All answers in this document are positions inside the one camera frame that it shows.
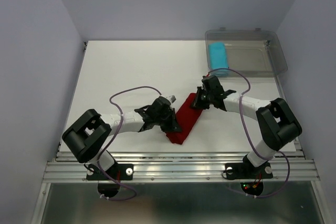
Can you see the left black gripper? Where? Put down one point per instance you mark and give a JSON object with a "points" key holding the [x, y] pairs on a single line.
{"points": [[172, 123]]}

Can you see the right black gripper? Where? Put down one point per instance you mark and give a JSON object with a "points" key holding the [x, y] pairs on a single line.
{"points": [[197, 99]]}

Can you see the red t shirt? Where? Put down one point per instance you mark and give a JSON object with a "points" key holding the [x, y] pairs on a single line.
{"points": [[187, 117]]}

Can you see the clear plastic bin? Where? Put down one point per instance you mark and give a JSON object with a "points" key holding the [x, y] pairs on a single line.
{"points": [[254, 53]]}

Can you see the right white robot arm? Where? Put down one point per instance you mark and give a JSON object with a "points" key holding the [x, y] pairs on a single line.
{"points": [[277, 123]]}

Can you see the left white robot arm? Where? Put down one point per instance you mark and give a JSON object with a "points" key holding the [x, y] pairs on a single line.
{"points": [[86, 136]]}

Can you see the rolled light blue t shirt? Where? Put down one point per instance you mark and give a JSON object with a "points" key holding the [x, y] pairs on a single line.
{"points": [[217, 56]]}

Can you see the aluminium mounting rail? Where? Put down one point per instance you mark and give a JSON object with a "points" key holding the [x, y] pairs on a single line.
{"points": [[180, 167]]}

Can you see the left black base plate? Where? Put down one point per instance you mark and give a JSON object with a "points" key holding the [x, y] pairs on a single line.
{"points": [[117, 172]]}

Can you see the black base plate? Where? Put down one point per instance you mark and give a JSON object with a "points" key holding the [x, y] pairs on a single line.
{"points": [[117, 172], [245, 171]]}

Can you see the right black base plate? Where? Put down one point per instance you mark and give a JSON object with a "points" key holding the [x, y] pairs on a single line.
{"points": [[245, 171]]}

